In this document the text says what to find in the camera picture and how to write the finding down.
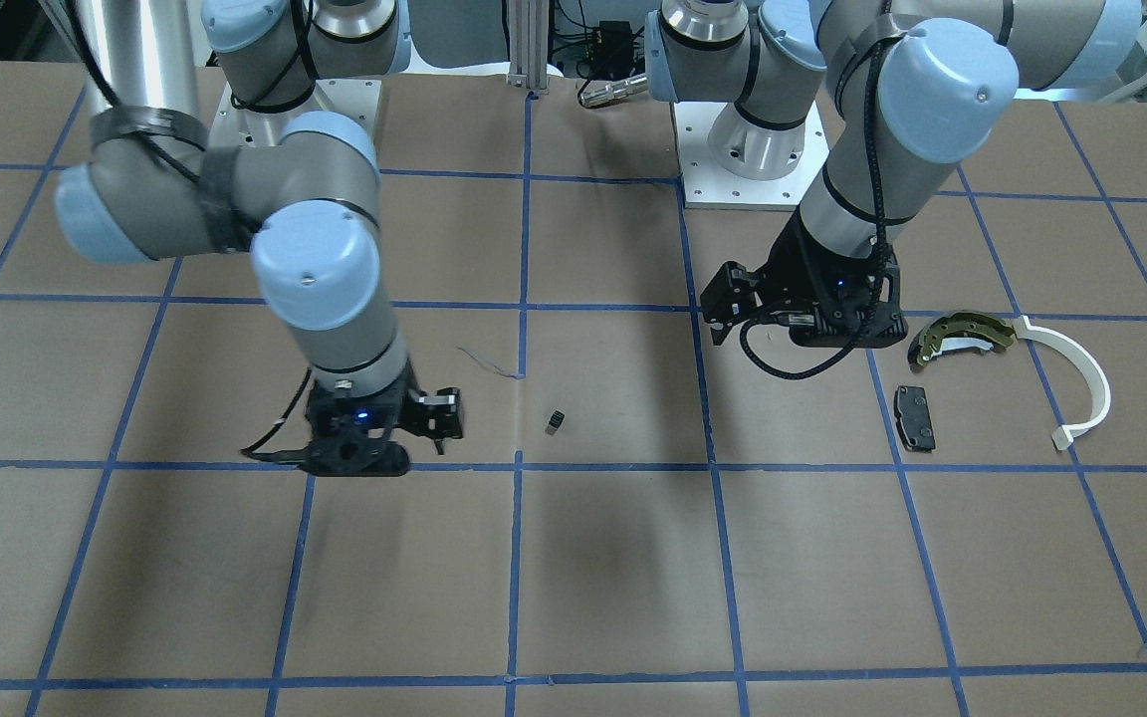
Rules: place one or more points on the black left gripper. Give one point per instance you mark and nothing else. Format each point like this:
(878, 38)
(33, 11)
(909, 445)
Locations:
(801, 261)

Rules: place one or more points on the aluminium frame post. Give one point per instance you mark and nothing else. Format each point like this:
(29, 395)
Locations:
(528, 38)

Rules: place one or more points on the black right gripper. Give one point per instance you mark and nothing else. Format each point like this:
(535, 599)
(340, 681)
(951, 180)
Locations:
(431, 414)

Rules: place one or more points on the black brake pad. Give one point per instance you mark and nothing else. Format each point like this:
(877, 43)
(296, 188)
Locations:
(913, 420)

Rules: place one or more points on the small black bearing gear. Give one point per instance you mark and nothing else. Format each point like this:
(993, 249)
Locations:
(555, 422)

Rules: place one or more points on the olive brake shoe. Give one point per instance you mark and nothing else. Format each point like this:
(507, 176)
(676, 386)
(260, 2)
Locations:
(957, 332)

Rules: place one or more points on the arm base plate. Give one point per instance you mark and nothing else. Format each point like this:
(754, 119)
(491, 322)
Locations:
(343, 106)
(727, 163)

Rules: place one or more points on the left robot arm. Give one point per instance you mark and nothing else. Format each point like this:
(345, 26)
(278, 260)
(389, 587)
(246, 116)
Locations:
(919, 85)

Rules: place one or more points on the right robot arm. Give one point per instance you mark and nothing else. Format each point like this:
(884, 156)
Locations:
(302, 199)

